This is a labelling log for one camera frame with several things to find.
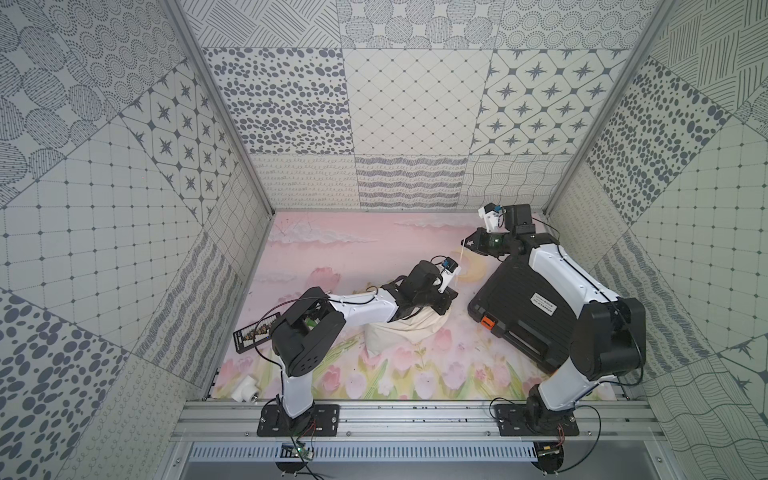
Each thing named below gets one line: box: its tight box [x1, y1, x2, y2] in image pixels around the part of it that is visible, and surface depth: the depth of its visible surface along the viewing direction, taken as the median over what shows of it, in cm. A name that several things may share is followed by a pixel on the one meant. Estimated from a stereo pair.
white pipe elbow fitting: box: [231, 375, 260, 403], surface depth 78 cm
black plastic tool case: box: [467, 254, 577, 372], surface depth 88 cm
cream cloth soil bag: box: [364, 306, 451, 356], surface depth 85 cm
